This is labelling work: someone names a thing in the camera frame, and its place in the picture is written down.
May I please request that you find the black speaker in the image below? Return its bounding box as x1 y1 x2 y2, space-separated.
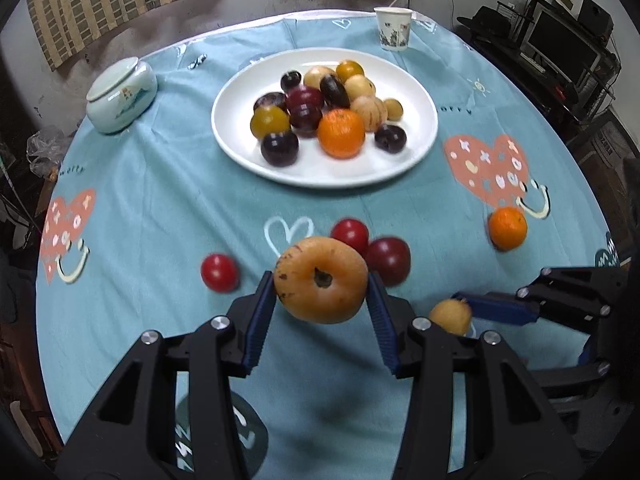
578 0 615 36

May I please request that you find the yellow-green tangerine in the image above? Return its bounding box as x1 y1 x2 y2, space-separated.
250 107 291 139
335 60 364 82

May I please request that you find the computer monitor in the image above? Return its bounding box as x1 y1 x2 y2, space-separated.
520 7 603 81

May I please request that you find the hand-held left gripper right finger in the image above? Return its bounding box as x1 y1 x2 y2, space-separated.
367 270 586 480

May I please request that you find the black desk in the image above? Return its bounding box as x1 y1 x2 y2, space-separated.
457 20 621 126

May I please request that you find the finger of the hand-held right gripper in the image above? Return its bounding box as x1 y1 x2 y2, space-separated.
522 342 613 402
452 266 628 337

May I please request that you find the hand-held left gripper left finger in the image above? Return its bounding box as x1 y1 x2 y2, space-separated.
55 270 278 480

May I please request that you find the cherry tomato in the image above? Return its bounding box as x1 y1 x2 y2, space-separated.
200 253 240 293
330 218 371 256

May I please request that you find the blue printed tablecloth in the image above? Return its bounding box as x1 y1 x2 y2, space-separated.
35 9 621 480

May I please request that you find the white plate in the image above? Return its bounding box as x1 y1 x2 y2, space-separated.
211 47 439 189

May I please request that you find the checked beige curtain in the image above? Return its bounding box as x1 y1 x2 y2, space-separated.
25 0 236 73

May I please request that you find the striped pepino melon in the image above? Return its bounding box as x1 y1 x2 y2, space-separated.
350 95 388 133

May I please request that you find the white ceramic lidded jar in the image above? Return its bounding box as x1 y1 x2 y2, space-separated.
86 57 158 135

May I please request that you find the large cardboard box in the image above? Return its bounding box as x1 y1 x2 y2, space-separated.
567 110 640 221

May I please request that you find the orange tangerine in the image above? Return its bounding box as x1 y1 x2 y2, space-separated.
317 108 366 159
488 206 528 252

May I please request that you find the red plum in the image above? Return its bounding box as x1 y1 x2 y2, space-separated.
366 236 412 287
285 86 325 111

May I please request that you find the printed paper cup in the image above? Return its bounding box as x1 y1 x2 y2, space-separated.
374 6 413 52

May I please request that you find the clear plastic bag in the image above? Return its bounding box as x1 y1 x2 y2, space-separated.
26 125 68 178

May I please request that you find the black hat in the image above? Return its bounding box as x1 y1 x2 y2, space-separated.
457 6 513 41

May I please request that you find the yellow pear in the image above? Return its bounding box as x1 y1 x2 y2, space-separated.
344 74 376 101
303 65 337 90

